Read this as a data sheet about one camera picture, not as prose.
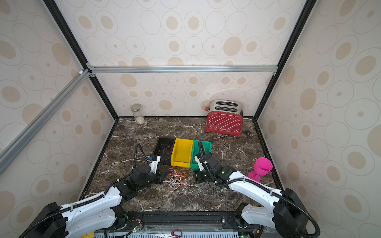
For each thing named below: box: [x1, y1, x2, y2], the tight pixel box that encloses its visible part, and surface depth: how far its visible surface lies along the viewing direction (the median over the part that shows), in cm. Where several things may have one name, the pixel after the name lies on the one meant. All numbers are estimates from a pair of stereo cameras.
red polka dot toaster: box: [204, 99, 244, 136], surface depth 104 cm
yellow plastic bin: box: [171, 137, 194, 169], surface depth 96 cm
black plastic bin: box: [153, 136, 176, 166], surface depth 102 cm
